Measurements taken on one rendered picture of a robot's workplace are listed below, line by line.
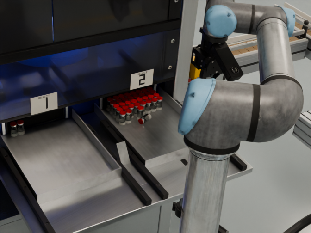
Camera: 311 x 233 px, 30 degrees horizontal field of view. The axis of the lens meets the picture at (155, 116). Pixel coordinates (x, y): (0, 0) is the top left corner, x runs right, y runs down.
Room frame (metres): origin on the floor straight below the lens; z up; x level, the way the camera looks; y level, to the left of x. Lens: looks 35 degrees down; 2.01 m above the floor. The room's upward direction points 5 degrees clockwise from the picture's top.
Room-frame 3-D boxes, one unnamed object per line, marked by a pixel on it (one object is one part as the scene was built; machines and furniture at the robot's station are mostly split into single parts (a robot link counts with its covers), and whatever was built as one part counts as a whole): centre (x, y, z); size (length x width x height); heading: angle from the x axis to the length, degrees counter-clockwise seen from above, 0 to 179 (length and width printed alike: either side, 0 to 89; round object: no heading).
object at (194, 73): (1.79, -0.14, 1.00); 0.08 x 0.07 x 0.07; 34
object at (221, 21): (1.36, -0.16, 1.39); 0.11 x 0.11 x 0.08; 88
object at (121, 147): (1.33, 0.06, 0.91); 0.14 x 0.03 x 0.06; 34
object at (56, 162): (1.37, 0.29, 0.90); 0.34 x 0.26 x 0.04; 34
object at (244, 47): (2.07, -0.29, 0.92); 0.69 x 0.16 x 0.16; 124
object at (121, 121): (1.56, 0.11, 0.90); 0.02 x 0.02 x 0.05
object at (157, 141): (1.55, 0.01, 0.90); 0.34 x 0.26 x 0.04; 34
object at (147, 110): (1.63, 0.06, 0.90); 0.18 x 0.02 x 0.05; 124
